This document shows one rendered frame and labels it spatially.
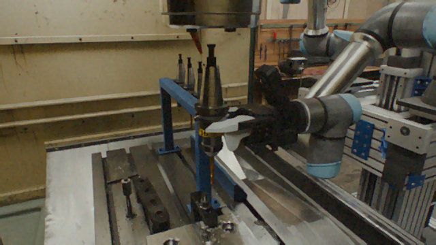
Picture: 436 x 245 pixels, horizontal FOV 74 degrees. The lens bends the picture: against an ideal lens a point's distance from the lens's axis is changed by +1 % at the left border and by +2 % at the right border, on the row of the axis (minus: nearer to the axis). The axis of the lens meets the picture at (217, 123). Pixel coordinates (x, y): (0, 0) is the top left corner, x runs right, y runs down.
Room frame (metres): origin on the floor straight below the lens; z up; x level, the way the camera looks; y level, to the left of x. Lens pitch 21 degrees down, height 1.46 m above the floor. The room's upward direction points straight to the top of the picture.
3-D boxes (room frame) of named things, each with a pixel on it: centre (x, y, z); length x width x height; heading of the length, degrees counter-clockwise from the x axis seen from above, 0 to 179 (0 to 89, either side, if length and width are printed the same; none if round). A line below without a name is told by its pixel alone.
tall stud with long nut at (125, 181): (0.71, 0.26, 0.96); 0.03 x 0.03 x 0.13
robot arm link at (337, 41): (1.46, -0.62, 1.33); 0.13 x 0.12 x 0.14; 59
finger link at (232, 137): (0.47, -0.02, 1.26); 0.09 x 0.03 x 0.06; 127
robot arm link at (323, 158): (0.62, -0.24, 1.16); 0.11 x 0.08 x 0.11; 24
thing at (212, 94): (0.49, 0.01, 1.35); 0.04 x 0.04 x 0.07
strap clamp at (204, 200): (0.61, 0.03, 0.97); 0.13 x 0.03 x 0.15; 23
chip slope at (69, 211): (1.09, 0.26, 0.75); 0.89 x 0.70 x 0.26; 113
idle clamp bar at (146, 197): (0.72, 0.20, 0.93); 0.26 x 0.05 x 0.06; 28
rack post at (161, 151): (1.15, 0.22, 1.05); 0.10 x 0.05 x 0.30; 113
